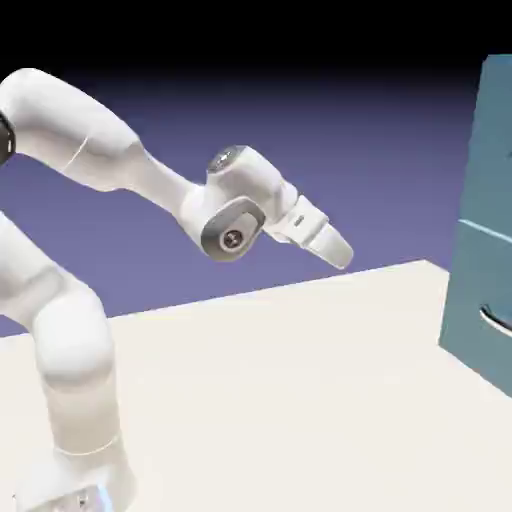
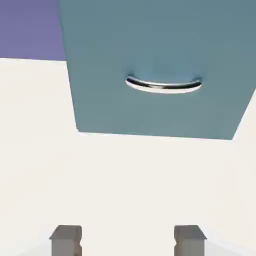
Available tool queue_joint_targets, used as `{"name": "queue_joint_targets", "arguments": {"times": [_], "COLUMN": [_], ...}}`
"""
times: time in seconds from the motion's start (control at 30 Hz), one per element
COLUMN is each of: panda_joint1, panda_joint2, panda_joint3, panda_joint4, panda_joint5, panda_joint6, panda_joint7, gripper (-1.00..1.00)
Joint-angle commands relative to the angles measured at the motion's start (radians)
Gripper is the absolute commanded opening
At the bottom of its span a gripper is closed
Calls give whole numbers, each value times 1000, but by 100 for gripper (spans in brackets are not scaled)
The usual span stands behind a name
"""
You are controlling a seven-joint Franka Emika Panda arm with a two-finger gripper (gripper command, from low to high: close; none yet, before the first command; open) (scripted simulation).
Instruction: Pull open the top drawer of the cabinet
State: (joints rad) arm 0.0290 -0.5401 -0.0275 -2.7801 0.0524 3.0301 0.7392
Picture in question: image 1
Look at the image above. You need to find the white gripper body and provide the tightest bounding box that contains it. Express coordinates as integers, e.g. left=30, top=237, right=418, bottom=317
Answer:
left=304, top=222, right=355, bottom=271

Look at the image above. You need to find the small teal drawer front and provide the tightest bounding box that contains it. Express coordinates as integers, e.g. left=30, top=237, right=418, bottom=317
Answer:
left=438, top=220, right=512, bottom=399

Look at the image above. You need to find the teal painted cabinet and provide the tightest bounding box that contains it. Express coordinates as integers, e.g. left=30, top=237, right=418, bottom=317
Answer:
left=438, top=54, right=512, bottom=400

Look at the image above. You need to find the large teal drawer front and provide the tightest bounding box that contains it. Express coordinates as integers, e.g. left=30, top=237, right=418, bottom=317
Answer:
left=458, top=62, right=512, bottom=244

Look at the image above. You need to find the curved silver drawer handle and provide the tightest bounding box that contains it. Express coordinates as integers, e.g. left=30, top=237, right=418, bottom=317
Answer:
left=479, top=305, right=512, bottom=333

